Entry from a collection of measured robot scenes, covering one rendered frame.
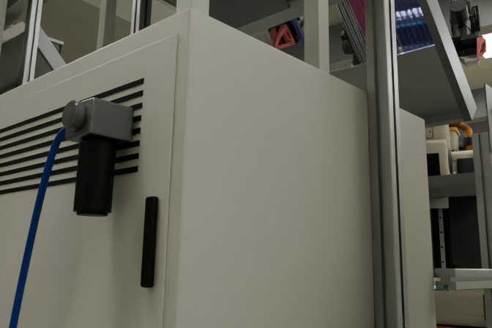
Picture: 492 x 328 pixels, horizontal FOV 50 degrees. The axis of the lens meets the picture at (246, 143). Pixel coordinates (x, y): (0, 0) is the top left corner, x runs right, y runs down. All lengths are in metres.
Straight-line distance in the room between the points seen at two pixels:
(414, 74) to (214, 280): 0.95
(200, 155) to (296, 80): 0.23
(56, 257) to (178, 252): 0.26
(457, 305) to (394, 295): 1.18
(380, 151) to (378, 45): 0.19
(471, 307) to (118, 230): 1.57
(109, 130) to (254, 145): 0.18
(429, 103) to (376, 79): 0.52
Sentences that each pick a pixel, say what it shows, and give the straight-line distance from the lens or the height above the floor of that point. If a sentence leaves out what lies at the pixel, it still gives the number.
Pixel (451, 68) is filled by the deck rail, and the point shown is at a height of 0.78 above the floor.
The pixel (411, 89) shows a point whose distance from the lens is 1.45.
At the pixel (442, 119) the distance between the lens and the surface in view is 1.44.
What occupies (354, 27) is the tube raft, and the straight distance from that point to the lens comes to 1.43.
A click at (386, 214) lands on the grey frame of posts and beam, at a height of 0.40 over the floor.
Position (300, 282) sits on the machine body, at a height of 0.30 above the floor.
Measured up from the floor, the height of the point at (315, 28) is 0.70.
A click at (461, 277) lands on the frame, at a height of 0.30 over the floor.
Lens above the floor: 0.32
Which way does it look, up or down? 13 degrees up
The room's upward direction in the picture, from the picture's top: 1 degrees clockwise
